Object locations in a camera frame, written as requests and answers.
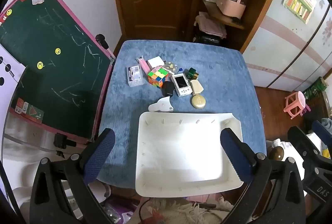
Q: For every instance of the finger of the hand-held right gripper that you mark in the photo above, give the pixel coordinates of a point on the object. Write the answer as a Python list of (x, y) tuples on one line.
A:
[(298, 139), (322, 130)]

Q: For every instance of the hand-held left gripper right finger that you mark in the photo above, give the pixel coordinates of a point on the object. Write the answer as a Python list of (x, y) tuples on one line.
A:
[(234, 154)]

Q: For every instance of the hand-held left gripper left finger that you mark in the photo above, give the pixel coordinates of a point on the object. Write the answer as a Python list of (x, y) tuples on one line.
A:
[(99, 154)]

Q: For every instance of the white plastic tray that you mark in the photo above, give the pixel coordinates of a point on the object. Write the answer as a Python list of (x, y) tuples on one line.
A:
[(181, 151)]

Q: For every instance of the white handheld game console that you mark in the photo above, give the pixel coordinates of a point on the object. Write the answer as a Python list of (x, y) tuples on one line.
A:
[(182, 84)]

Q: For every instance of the multicolour puzzle cube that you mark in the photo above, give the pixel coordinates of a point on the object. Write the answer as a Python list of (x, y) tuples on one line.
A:
[(157, 76)]

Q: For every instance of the pink plastic stool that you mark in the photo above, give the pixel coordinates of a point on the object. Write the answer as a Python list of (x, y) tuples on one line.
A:
[(297, 103)]

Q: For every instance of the black easel clamp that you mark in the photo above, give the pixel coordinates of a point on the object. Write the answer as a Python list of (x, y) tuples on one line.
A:
[(62, 141)]

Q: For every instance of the green patterned box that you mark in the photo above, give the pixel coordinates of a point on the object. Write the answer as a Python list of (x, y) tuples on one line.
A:
[(315, 87)]

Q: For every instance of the gold round compact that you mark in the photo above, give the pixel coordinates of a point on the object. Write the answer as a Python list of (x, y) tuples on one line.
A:
[(198, 102)]

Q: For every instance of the white fringed rug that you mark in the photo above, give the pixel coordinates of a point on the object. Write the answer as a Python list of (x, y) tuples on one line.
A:
[(186, 211)]

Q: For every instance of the watermelon picture card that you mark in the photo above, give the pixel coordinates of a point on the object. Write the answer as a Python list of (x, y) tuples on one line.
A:
[(35, 113)]

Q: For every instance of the blue fluffy blanket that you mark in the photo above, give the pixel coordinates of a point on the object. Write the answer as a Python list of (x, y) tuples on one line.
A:
[(220, 78)]

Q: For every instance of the beige plastic case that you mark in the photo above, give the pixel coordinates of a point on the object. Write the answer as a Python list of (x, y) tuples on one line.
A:
[(196, 87)]

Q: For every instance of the white plastic dispenser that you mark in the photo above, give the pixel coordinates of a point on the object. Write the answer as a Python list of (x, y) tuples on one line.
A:
[(161, 106)]

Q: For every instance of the white wardrobe pink stripes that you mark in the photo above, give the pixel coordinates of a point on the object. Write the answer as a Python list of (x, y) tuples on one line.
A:
[(290, 52)]

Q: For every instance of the clear labelled plastic box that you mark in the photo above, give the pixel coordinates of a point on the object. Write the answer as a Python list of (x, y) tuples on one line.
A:
[(135, 76)]

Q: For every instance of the green and gold bottle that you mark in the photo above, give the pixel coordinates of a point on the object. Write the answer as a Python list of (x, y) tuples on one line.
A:
[(192, 73)]

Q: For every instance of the pink tube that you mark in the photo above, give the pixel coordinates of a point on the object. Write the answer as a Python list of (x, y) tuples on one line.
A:
[(144, 64)]

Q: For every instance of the yellow smiley magnet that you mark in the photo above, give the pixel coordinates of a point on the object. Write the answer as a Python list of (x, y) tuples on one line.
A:
[(57, 51), (39, 65), (9, 11)]

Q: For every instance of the clear box yellow stickers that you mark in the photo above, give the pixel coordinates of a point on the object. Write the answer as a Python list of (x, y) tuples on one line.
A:
[(171, 67)]

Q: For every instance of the white square box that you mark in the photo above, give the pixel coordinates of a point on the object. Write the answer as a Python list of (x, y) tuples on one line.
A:
[(155, 61)]

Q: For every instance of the black easel knob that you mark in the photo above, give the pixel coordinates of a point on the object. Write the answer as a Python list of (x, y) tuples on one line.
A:
[(102, 41)]

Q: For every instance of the black bag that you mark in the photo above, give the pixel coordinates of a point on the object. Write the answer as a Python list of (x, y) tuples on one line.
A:
[(206, 38)]

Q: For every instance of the white board black dots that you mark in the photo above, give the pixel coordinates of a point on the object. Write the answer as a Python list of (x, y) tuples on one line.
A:
[(10, 63)]

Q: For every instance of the folded pink cloth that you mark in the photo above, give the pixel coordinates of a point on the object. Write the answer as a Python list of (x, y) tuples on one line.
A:
[(210, 25)]

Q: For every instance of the brown wooden shelf unit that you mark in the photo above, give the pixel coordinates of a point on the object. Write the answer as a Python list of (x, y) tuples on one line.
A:
[(262, 6)]

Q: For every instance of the green chalkboard pink frame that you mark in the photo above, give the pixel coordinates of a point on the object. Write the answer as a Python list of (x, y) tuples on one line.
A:
[(51, 63)]

